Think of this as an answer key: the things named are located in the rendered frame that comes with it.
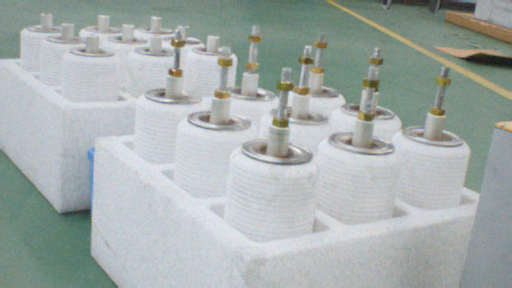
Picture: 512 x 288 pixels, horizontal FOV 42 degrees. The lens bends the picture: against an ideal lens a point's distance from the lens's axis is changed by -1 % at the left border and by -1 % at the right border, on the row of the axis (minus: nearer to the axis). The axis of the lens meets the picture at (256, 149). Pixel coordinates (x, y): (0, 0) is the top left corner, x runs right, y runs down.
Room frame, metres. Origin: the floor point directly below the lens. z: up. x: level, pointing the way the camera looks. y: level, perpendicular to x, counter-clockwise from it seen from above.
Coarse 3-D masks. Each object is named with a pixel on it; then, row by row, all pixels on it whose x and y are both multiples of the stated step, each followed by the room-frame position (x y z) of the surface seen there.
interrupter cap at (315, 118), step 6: (276, 108) 0.85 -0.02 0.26; (288, 108) 0.86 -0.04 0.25; (270, 114) 0.82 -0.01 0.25; (276, 114) 0.82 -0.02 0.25; (288, 114) 0.84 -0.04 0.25; (312, 114) 0.84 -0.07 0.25; (318, 114) 0.85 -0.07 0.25; (324, 114) 0.84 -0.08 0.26; (294, 120) 0.80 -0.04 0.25; (300, 120) 0.80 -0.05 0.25; (306, 120) 0.81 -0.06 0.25; (312, 120) 0.81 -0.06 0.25; (318, 120) 0.81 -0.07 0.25; (324, 120) 0.81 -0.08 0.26
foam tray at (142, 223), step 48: (96, 144) 0.87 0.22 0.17; (96, 192) 0.86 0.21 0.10; (144, 192) 0.74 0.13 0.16; (96, 240) 0.86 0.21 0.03; (144, 240) 0.73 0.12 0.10; (192, 240) 0.64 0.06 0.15; (240, 240) 0.60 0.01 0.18; (288, 240) 0.61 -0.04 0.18; (336, 240) 0.62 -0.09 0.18; (384, 240) 0.66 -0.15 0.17; (432, 240) 0.71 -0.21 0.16
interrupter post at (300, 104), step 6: (294, 96) 0.82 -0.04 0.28; (300, 96) 0.82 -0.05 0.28; (306, 96) 0.82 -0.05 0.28; (294, 102) 0.82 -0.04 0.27; (300, 102) 0.82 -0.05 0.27; (306, 102) 0.82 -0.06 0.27; (294, 108) 0.82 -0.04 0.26; (300, 108) 0.82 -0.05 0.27; (306, 108) 0.82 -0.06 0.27; (294, 114) 0.82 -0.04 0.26; (300, 114) 0.82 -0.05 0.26; (306, 114) 0.82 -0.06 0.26
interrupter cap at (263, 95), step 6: (234, 90) 0.93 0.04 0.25; (240, 90) 0.94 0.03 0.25; (258, 90) 0.95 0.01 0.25; (264, 90) 0.95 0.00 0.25; (234, 96) 0.89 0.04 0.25; (240, 96) 0.89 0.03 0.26; (246, 96) 0.90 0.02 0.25; (258, 96) 0.92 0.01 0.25; (264, 96) 0.91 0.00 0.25; (270, 96) 0.92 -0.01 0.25
